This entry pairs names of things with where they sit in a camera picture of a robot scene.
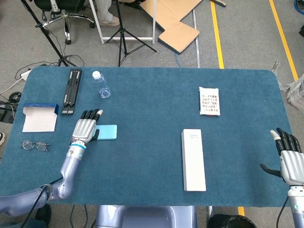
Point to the blue table cloth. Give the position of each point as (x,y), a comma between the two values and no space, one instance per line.
(152,107)

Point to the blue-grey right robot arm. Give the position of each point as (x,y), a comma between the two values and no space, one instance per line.
(297,206)

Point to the long white cardboard box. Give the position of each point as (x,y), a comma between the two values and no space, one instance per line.
(193,161)

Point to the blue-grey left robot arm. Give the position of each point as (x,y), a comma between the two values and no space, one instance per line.
(69,166)

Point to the brown cardboard sheet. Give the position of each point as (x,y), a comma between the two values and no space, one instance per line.
(175,26)

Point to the grey upright power strip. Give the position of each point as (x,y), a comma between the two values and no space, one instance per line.
(55,4)

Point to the light blue smartphone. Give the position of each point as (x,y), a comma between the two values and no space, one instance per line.
(107,132)

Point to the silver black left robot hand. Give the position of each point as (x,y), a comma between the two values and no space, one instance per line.
(83,130)

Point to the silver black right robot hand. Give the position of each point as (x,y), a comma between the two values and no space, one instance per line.
(292,166)

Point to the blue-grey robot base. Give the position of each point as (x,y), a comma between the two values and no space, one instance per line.
(147,217)

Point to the black camera tripod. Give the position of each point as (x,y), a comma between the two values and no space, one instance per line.
(122,35)
(47,35)

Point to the black shoe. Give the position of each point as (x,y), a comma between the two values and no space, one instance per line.
(44,213)

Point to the black office chair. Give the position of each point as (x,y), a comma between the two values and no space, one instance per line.
(65,16)

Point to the seated person in grey trousers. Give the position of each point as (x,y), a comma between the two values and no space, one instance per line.
(104,12)

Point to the black floor device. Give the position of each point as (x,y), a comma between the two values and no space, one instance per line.
(7,111)

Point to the black folding laptop stand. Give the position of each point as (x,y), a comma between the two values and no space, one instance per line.
(71,104)

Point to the white sneaker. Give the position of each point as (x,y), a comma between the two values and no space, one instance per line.
(2,139)

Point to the black bin bag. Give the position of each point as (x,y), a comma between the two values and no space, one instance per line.
(230,222)

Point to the open blue and white box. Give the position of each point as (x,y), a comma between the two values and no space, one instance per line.
(39,118)

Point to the white desk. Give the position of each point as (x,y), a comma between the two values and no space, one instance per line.
(128,38)

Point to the clear plastic bags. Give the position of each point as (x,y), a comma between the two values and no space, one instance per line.
(297,92)

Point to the thin-framed eyeglasses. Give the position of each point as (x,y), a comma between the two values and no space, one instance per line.
(28,145)

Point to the clear plastic water bottle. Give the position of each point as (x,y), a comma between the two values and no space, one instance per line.
(101,83)

